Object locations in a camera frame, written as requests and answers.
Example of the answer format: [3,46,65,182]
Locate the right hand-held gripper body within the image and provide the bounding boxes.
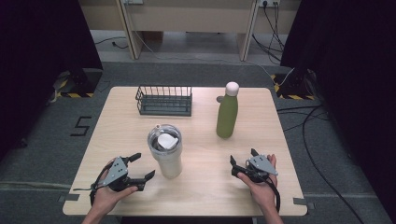
[232,154,279,184]

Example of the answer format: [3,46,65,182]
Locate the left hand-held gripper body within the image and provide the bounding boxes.
[98,156,137,192]

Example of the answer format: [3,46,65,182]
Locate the cream tumbler with clear lid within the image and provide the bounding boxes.
[147,123,184,180]

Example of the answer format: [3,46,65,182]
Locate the green bottle with white cap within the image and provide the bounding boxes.
[216,81,240,140]

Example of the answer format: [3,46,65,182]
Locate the dark grey wire basket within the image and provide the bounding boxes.
[134,85,193,118]

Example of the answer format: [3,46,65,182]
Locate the person's right hand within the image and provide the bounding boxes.
[236,153,279,210]

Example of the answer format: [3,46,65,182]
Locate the person's left hand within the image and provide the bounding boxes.
[92,159,139,213]

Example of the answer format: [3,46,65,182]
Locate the grey tape strip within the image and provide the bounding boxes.
[292,197,316,210]
[57,193,80,203]

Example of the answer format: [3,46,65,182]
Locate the black stand base striped tape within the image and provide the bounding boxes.
[270,68,316,101]
[49,68,104,104]

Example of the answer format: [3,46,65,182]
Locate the black curtain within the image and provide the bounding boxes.
[0,0,104,162]
[279,0,396,216]

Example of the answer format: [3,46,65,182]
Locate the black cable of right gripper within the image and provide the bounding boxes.
[262,175,282,213]

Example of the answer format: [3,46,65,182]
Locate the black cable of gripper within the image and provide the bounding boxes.
[262,175,282,213]
[73,161,115,207]

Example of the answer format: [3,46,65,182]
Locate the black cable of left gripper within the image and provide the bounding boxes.
[73,161,115,207]

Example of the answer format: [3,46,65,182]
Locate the black floor cables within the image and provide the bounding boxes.
[276,105,366,224]

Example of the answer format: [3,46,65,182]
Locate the black floor cable with plug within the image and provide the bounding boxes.
[93,36,129,50]

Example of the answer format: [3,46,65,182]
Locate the black cables under desk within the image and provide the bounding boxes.
[251,2,286,64]

